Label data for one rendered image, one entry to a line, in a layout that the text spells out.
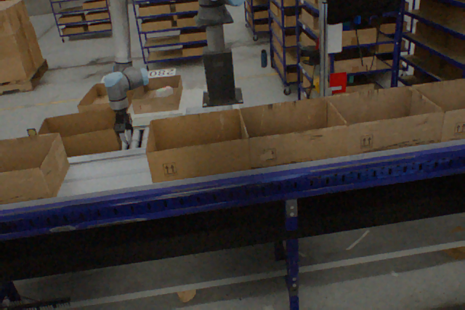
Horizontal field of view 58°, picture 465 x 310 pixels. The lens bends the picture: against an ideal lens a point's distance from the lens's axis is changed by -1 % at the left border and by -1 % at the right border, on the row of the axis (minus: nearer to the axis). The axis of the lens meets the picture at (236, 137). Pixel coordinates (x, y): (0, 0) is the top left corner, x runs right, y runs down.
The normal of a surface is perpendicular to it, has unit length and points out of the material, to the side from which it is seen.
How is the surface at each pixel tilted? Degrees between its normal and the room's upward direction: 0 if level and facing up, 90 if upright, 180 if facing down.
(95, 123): 89
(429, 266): 0
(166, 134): 89
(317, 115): 90
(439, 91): 89
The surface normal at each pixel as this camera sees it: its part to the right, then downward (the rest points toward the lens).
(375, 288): -0.09, -0.88
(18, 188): 0.13, 0.47
